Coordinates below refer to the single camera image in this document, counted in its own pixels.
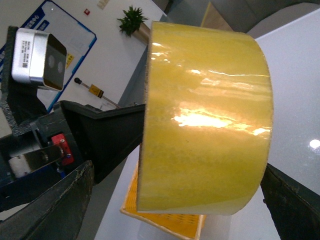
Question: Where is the potted green plant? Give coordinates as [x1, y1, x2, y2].
[117, 5, 151, 46]

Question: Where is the blue framed wall board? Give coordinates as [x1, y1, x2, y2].
[0, 0, 97, 111]

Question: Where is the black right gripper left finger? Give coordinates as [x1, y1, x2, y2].
[0, 160, 94, 240]

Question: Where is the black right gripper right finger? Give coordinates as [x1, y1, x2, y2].
[260, 163, 320, 240]

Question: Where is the yellow tape roll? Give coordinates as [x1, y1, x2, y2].
[137, 21, 274, 215]

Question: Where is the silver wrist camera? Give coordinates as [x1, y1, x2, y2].
[11, 28, 67, 92]

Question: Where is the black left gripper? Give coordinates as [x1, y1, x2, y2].
[0, 100, 146, 212]

